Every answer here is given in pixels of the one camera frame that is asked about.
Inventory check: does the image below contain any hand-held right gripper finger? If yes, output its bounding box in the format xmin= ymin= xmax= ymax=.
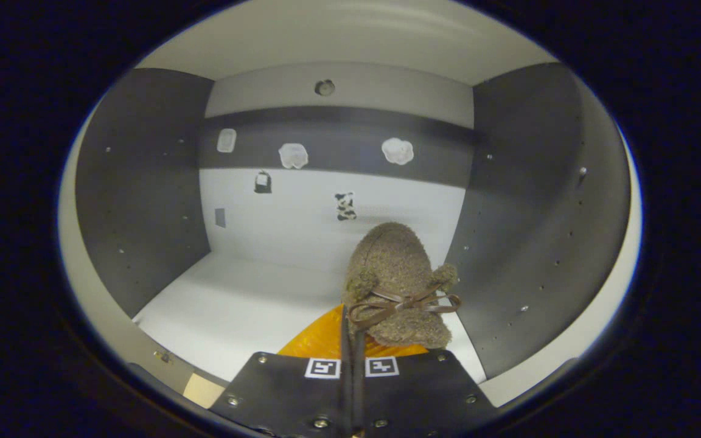
xmin=354 ymin=328 xmax=500 ymax=438
xmin=209 ymin=304 xmax=354 ymax=438

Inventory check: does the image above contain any brown fuzzy shoe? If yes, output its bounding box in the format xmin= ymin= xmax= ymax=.
xmin=341 ymin=222 xmax=462 ymax=350

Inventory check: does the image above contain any white grey shoe cabinet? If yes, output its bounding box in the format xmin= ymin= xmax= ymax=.
xmin=58 ymin=0 xmax=643 ymax=420

